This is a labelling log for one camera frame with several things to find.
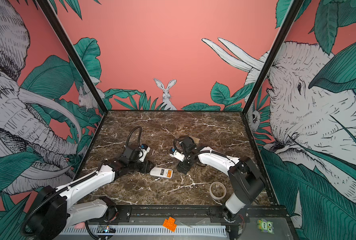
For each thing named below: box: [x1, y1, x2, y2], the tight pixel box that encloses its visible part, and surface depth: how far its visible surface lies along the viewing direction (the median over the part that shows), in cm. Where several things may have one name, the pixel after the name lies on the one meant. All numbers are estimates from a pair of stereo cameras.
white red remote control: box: [150, 167, 173, 179], surface depth 88 cm
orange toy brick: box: [162, 216, 177, 233], surface depth 72 cm
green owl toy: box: [257, 218, 275, 234], surface depth 71 cm
